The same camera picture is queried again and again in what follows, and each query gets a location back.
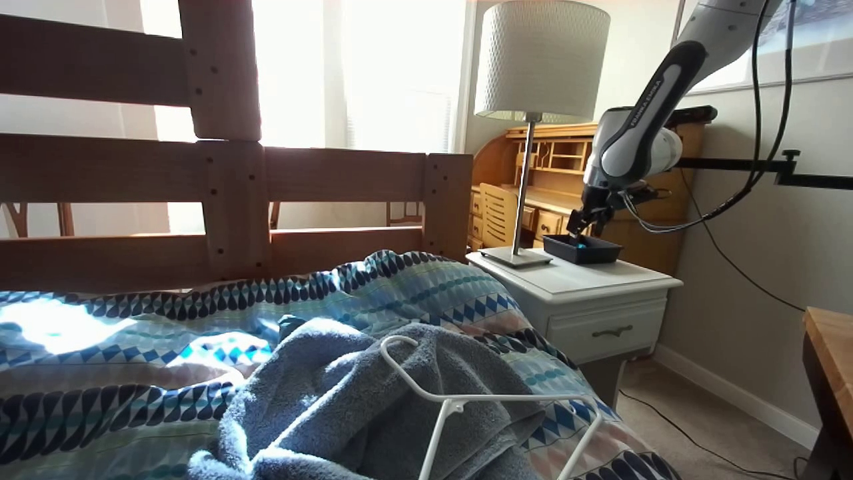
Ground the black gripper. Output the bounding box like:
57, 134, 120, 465
566, 178, 630, 240

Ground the black box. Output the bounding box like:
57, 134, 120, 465
541, 232, 623, 268

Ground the white nightstand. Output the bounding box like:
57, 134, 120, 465
465, 246, 686, 408

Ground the wooden roll-top desk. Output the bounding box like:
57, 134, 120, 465
466, 120, 703, 277

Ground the white shade table lamp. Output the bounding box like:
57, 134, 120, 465
473, 0, 614, 273

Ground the white window curtain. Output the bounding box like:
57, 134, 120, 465
142, 0, 482, 154

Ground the wooden table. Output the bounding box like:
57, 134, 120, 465
799, 304, 853, 480

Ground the grey-blue fleece blanket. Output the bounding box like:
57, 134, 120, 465
185, 314, 596, 480

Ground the blue patterned blanket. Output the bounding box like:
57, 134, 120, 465
0, 249, 689, 480

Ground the black wall cable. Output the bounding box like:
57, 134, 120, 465
683, 172, 807, 314

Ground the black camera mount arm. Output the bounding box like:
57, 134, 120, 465
674, 146, 853, 193

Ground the black bar camera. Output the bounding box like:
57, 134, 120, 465
669, 104, 721, 128

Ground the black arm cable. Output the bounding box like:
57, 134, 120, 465
746, 0, 774, 177
621, 0, 799, 238

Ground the white wire clothes hanger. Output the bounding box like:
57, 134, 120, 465
380, 330, 605, 480

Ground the black floor cable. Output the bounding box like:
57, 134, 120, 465
621, 384, 802, 480

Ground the wooden bunk bed frame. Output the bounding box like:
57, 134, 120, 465
0, 0, 476, 296

